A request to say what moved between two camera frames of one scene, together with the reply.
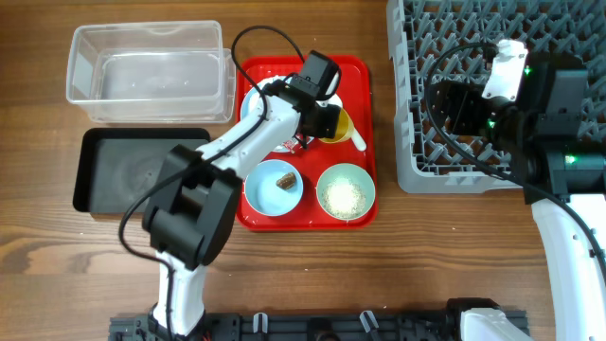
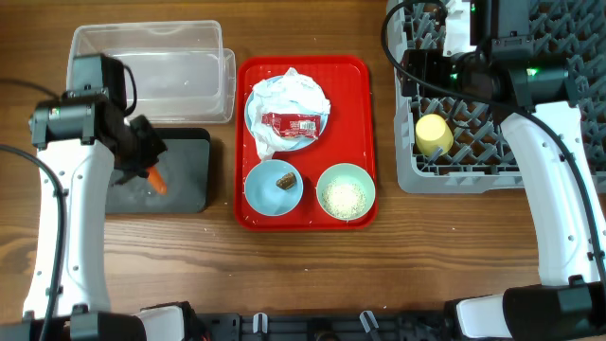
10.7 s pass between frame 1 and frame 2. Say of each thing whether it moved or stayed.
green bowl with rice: stayed
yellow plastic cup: moved
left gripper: moved
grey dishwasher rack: stayed
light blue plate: stayed
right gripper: moved
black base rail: stayed
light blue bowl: stayed
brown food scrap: stayed
